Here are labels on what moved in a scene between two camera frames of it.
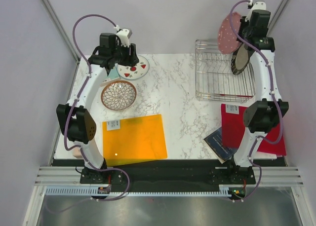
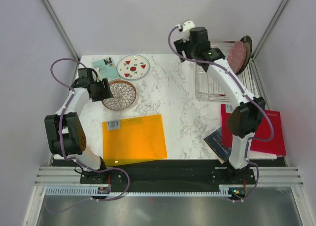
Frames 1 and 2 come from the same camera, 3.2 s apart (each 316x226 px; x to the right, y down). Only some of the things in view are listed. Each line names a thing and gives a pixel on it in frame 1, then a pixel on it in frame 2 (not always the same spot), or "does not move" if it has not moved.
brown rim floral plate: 118,95 does not move
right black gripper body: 244,29 to 190,50
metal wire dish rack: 215,80 does not move
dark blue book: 214,142 does not move
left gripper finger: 134,59 to 108,92
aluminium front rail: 269,175 does not move
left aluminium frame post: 58,24 does not move
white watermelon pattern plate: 137,71 does not move
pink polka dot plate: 227,41 to 236,56
